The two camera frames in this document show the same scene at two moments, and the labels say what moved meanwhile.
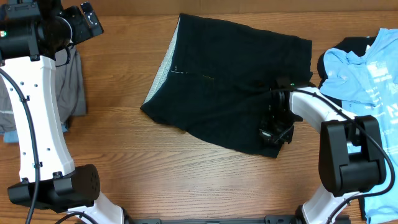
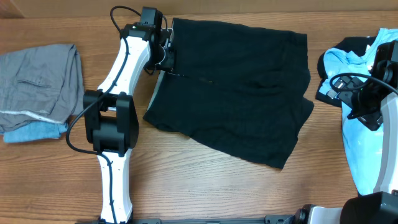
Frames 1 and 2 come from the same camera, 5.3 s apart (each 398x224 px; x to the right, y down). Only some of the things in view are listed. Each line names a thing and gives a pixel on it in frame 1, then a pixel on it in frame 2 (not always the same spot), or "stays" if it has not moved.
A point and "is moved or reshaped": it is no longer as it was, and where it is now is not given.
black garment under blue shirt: x=352 y=45 stays
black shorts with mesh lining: x=217 y=78 is moved or reshaped
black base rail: x=268 y=219 stays
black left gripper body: x=79 y=31 -> x=168 y=58
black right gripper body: x=280 y=126 -> x=367 y=104
